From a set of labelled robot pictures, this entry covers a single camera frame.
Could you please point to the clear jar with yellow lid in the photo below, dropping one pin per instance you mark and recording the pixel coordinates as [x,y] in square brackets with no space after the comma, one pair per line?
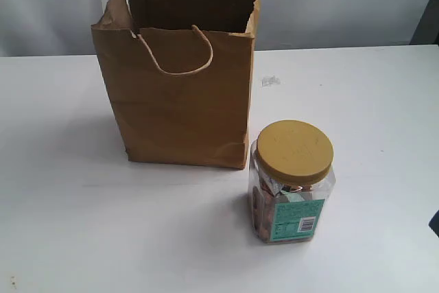
[290,179]

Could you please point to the brown paper bag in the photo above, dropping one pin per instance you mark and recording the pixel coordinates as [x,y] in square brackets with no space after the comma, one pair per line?
[178,74]

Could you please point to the small clear plastic scrap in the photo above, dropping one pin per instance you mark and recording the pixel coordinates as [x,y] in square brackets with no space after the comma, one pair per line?
[270,81]

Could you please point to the dark object at right edge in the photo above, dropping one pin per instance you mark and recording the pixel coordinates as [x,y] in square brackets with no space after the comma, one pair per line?
[434,223]

